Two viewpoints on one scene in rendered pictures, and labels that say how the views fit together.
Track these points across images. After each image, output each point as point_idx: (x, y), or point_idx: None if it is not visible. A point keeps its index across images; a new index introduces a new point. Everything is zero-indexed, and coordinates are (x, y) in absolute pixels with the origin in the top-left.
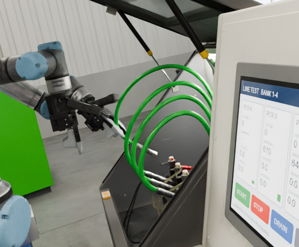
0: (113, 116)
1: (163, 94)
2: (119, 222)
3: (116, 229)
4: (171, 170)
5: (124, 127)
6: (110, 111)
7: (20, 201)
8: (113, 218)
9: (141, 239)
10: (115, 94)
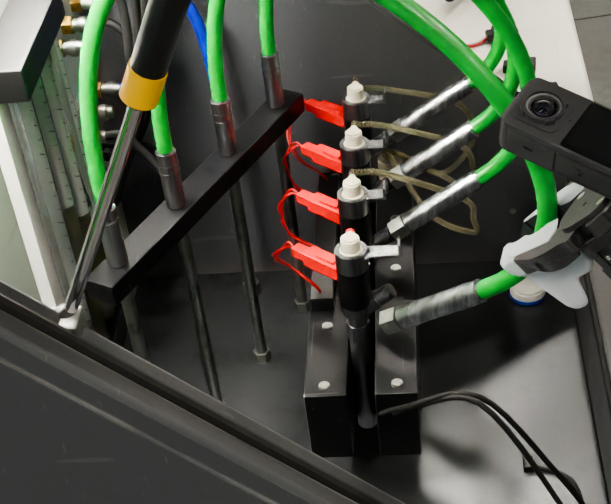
0: (559, 229)
1: (152, 377)
2: (607, 342)
3: None
4: (381, 189)
5: (511, 248)
6: (569, 225)
7: None
8: None
9: (537, 487)
10: (522, 88)
